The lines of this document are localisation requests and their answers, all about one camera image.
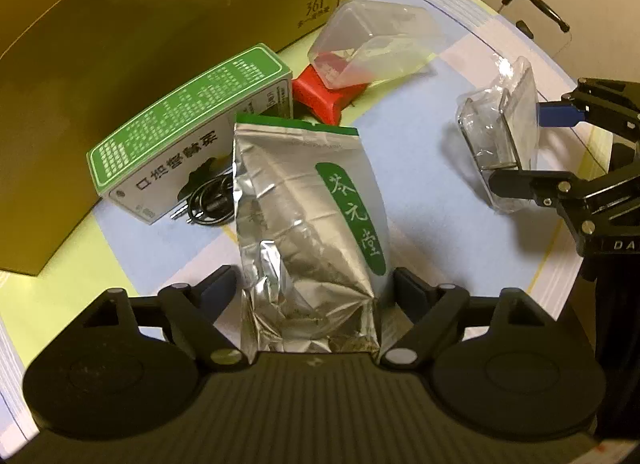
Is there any black trolley handle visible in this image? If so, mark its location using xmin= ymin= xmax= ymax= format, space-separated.
xmin=500 ymin=0 xmax=571 ymax=34

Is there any red snack packet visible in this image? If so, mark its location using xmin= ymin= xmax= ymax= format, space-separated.
xmin=291 ymin=56 xmax=371 ymax=125

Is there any silver foil tea pouch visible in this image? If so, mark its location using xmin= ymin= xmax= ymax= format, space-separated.
xmin=232 ymin=114 xmax=390 ymax=355

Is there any brown cardboard box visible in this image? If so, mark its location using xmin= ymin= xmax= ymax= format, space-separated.
xmin=0 ymin=0 xmax=349 ymax=277

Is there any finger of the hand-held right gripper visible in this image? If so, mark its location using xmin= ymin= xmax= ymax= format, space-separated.
xmin=537 ymin=76 xmax=640 ymax=145
xmin=487 ymin=167 xmax=601 ymax=235

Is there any green and white medicine box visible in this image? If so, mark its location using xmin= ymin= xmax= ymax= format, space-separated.
xmin=86 ymin=44 xmax=294 ymax=225

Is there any black cable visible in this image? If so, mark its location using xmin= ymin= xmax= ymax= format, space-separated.
xmin=170 ymin=154 xmax=238 ymax=227

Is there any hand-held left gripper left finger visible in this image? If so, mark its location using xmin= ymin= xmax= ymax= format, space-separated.
xmin=82 ymin=265 xmax=251 ymax=372

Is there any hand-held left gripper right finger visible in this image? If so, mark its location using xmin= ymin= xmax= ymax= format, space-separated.
xmin=380 ymin=268 xmax=551 ymax=370

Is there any clear plastic container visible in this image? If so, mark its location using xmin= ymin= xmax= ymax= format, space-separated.
xmin=306 ymin=0 xmax=451 ymax=92

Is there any clear plastic packet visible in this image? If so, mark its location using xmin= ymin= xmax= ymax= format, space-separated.
xmin=456 ymin=56 xmax=541 ymax=215

